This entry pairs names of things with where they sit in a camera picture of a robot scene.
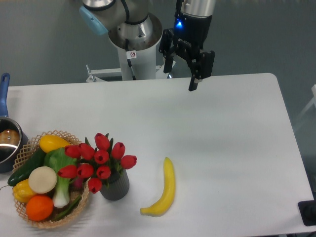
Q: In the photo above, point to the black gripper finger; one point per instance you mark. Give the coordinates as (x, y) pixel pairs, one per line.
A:
(201, 68)
(166, 49)

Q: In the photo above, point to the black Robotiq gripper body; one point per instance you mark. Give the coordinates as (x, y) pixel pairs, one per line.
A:
(189, 35)

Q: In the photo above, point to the red tulip bouquet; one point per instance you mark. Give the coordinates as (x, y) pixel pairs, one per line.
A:
(96, 164)

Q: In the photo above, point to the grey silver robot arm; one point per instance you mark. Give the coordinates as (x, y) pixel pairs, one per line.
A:
(138, 36)

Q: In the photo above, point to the dark grey ribbed vase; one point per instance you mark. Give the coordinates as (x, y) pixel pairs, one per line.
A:
(117, 186)

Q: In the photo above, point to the yellow banana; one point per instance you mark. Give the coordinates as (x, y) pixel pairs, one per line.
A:
(161, 206)

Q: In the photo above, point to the yellow lemon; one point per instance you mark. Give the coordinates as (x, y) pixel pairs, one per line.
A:
(49, 143)

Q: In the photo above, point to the purple radish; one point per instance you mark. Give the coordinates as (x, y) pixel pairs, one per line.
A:
(78, 183)

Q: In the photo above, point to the green cucumber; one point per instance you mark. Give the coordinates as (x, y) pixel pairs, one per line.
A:
(23, 173)

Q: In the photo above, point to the black device at edge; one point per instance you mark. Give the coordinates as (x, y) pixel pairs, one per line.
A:
(308, 212)

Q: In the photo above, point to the round beige bun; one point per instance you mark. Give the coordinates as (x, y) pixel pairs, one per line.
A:
(42, 180)

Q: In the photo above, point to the green bean pod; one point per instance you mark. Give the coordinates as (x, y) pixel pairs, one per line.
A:
(68, 210)

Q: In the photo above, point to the yellow bell pepper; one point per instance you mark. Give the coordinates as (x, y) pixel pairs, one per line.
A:
(22, 191)

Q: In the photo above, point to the orange fruit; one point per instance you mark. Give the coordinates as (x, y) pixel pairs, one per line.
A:
(39, 208)

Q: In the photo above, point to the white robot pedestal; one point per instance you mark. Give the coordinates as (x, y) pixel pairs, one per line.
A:
(133, 65)

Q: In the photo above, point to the blue handled saucepan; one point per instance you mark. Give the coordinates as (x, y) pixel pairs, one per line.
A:
(12, 138)

